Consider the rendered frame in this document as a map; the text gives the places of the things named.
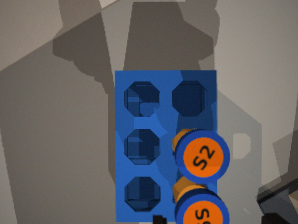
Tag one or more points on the blue tube rack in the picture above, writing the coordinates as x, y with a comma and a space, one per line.
148, 104

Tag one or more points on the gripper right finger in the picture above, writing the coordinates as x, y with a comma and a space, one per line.
273, 218

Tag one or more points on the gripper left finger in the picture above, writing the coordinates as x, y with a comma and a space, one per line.
158, 219

